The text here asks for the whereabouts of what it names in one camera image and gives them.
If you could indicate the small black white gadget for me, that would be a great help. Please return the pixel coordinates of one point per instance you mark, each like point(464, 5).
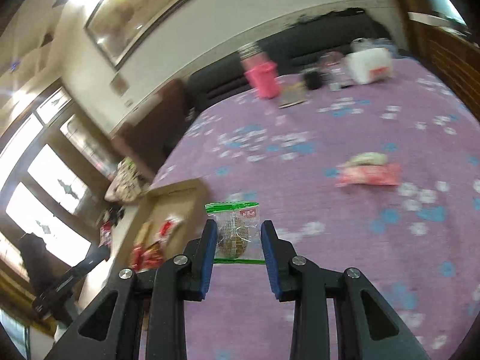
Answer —
point(337, 86)

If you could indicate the bright red figure-print packet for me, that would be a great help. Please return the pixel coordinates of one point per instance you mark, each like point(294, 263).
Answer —
point(148, 257)

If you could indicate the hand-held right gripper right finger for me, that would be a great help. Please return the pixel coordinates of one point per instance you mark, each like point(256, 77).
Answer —
point(272, 270)

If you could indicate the green-edged clear pastry packet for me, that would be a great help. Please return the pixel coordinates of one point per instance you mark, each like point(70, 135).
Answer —
point(234, 232)

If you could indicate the wall plaque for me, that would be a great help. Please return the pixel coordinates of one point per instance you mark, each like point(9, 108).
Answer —
point(119, 84)

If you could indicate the small black cup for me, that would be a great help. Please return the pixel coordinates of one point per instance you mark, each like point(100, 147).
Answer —
point(313, 80)

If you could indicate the framed wall picture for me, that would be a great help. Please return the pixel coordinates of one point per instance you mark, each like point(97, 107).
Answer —
point(150, 11)

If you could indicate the jar with pink knit sleeve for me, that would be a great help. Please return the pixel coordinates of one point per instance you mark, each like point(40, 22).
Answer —
point(264, 78)

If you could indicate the purple floral tablecloth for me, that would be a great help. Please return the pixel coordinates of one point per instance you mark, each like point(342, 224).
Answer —
point(300, 138)

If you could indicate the olive flat pouch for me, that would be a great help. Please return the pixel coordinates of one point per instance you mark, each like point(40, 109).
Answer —
point(292, 96)

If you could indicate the wall switch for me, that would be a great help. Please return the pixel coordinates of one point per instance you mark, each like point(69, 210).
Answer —
point(129, 103)

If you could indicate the white plastic jar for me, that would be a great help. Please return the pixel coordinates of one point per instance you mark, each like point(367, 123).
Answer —
point(367, 65)

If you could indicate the clear plastic cup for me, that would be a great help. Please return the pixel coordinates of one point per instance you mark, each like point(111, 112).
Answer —
point(330, 63)

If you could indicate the floral printed bag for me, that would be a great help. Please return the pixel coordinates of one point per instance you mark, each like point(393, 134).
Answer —
point(125, 182)

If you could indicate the brown chair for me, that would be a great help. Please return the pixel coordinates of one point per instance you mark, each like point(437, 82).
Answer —
point(150, 146)

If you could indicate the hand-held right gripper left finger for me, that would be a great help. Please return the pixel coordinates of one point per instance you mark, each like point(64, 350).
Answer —
point(208, 258)

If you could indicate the pink snack packet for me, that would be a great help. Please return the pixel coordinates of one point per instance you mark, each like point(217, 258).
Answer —
point(369, 175)

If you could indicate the dark sofa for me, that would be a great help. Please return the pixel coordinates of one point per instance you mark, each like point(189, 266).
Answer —
point(225, 78)

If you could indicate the wooden glass door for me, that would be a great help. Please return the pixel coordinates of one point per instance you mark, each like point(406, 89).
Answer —
point(56, 180)

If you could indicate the white red snack packet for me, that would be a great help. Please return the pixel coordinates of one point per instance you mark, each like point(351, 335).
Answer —
point(167, 228)

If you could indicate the brown cardboard box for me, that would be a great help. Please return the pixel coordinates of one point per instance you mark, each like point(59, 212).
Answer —
point(176, 198)

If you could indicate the white green snack packet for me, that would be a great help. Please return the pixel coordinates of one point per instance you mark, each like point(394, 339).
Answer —
point(365, 158)

